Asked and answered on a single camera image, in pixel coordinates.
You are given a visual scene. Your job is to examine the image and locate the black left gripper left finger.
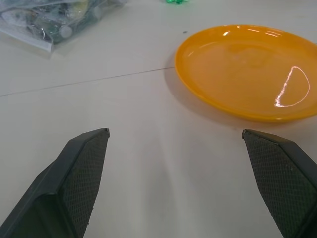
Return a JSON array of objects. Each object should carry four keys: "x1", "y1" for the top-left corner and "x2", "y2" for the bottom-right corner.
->
[{"x1": 0, "y1": 127, "x2": 110, "y2": 238}]

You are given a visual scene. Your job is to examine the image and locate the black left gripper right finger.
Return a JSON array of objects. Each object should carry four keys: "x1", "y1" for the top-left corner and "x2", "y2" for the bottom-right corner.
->
[{"x1": 241, "y1": 129, "x2": 317, "y2": 238}]

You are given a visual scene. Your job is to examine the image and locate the orange plastic plate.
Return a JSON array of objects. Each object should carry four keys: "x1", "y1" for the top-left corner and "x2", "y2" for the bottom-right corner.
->
[{"x1": 174, "y1": 24, "x2": 317, "y2": 123}]

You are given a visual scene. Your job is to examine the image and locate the clear plastic zip bag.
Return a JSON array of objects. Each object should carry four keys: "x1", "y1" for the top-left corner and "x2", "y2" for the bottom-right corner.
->
[{"x1": 0, "y1": 0, "x2": 128, "y2": 58}]

